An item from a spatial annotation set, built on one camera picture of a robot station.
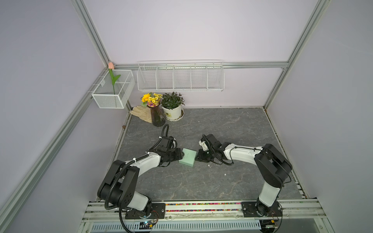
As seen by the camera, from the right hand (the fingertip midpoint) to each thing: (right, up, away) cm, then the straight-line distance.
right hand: (195, 158), depth 89 cm
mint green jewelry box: (-4, +1, 0) cm, 4 cm away
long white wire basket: (-10, +54, +9) cm, 56 cm away
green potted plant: (-16, +37, +10) cm, 42 cm away
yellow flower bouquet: (-28, +37, +2) cm, 47 cm away
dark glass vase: (-27, +27, +13) cm, 40 cm away
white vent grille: (-34, -28, -19) cm, 48 cm away
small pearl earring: (+9, -4, 0) cm, 10 cm away
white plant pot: (-16, +28, +19) cm, 38 cm away
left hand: (-9, +2, +1) cm, 9 cm away
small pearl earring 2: (+18, -8, -5) cm, 20 cm away
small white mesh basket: (-49, +42, -2) cm, 65 cm away
